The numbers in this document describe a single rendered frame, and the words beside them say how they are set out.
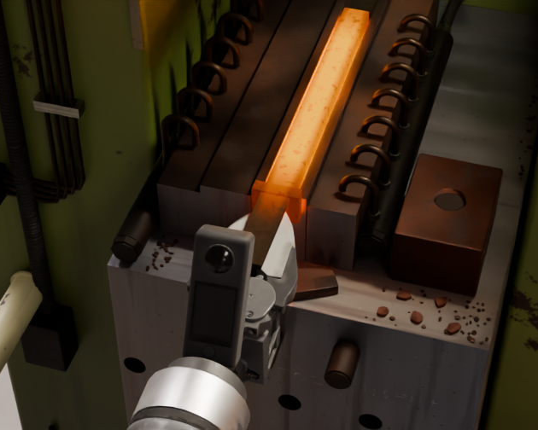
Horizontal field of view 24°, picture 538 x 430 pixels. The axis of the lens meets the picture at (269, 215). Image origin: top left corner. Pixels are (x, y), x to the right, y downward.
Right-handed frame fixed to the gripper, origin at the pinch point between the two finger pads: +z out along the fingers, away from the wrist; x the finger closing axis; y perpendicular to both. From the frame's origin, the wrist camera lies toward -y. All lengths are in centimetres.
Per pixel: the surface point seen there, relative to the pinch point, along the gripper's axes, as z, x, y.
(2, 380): 41, -64, 101
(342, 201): 4.5, 5.8, 1.0
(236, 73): 21.8, -10.2, 2.5
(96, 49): 17.1, -24.0, -1.3
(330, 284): -0.4, 6.1, 7.4
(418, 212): 6.4, 12.8, 2.2
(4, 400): 37, -61, 101
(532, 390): 16.3, 27.4, 37.6
